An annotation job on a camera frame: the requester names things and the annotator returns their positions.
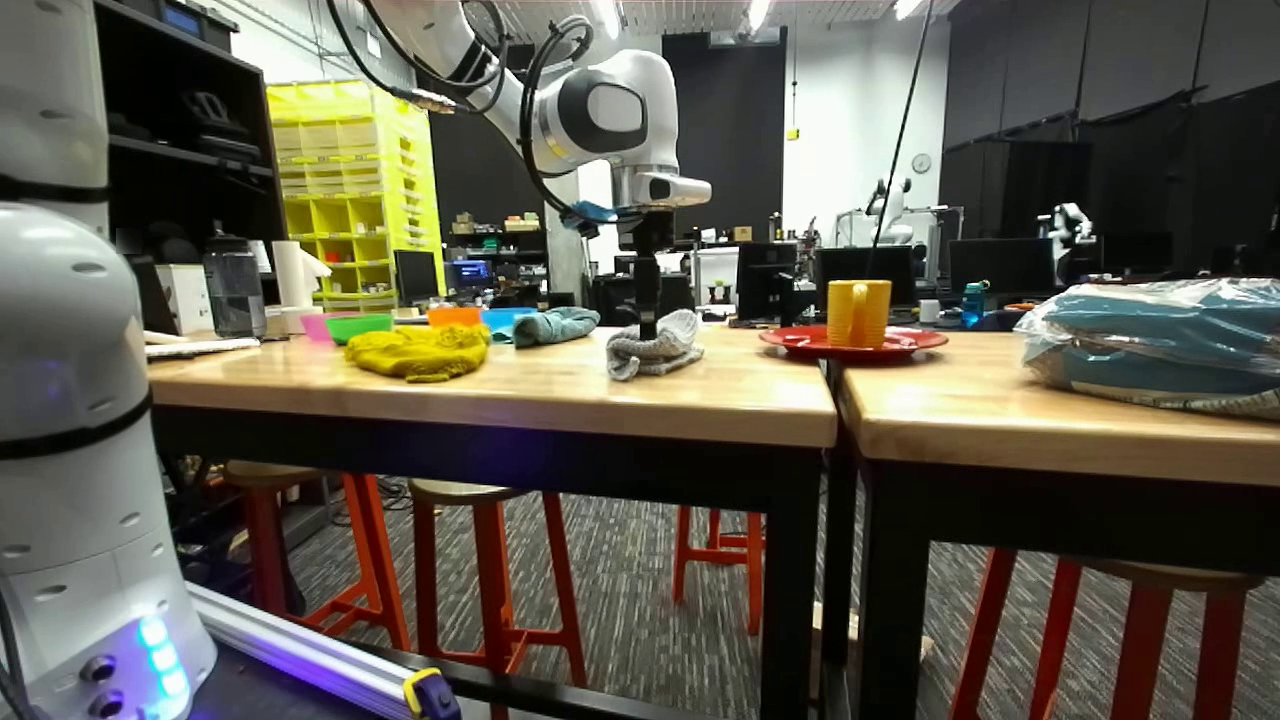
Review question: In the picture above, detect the grey transparent pitcher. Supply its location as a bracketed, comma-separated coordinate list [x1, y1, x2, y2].
[199, 237, 272, 342]

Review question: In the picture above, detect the green plastic bowl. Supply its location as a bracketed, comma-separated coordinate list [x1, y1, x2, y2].
[330, 313, 399, 343]

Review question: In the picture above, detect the narrow black monitor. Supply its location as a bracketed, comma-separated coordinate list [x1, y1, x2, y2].
[737, 240, 800, 323]

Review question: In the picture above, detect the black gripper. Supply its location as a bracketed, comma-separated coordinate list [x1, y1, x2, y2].
[619, 209, 675, 343]

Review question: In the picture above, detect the blue wrist camera housing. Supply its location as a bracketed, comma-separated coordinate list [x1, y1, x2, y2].
[555, 195, 619, 240]

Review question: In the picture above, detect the plastic bag of blue cloths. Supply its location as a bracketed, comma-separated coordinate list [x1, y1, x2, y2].
[1014, 278, 1280, 425]

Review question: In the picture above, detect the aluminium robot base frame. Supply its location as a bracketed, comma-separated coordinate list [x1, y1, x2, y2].
[184, 580, 466, 720]

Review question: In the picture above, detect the long wooden table black frame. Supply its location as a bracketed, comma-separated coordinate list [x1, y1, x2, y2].
[140, 323, 843, 720]

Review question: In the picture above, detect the red plate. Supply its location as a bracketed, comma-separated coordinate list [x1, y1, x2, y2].
[761, 323, 952, 370]

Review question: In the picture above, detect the blue plastic bowl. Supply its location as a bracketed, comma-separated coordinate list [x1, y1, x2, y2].
[481, 305, 541, 335]

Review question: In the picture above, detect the yellow mug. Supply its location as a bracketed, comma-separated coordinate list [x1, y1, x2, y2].
[823, 278, 895, 351]

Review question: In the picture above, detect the yellow-green knitted cloth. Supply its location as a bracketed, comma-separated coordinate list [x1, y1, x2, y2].
[344, 320, 497, 390]

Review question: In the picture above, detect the blue bottle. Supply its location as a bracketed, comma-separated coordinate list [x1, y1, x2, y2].
[961, 278, 999, 332]

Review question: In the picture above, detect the black shelving unit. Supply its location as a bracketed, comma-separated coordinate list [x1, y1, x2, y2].
[93, 0, 294, 335]

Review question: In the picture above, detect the grey knitted cloth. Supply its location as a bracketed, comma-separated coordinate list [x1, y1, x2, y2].
[606, 305, 709, 385]

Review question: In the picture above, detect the short wooden table black frame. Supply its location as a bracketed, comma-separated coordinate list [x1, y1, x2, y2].
[835, 332, 1280, 720]

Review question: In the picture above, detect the orange stool wooden seat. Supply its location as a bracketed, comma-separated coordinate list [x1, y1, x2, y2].
[672, 502, 772, 640]
[409, 476, 593, 692]
[950, 552, 1265, 720]
[222, 459, 414, 658]

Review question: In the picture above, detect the wide black monitor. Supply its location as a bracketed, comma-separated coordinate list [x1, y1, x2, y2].
[812, 243, 928, 323]

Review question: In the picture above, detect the yellow storage bin rack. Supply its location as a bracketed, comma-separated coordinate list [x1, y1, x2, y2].
[264, 75, 451, 320]

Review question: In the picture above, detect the teal knitted cloth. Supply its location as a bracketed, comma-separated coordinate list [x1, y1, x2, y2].
[513, 305, 606, 351]

